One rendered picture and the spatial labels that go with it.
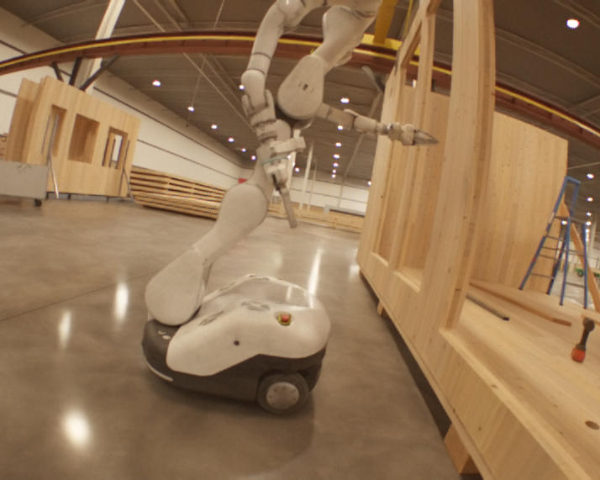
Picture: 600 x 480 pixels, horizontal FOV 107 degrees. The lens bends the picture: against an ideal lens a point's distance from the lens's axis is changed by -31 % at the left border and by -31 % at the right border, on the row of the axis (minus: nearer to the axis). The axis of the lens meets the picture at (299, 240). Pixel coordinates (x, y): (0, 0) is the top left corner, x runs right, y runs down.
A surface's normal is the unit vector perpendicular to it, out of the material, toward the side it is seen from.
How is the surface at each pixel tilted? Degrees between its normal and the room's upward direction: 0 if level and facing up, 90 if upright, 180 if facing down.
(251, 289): 73
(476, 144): 90
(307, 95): 90
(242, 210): 90
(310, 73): 90
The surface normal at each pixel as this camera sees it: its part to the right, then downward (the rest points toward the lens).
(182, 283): 0.10, 0.11
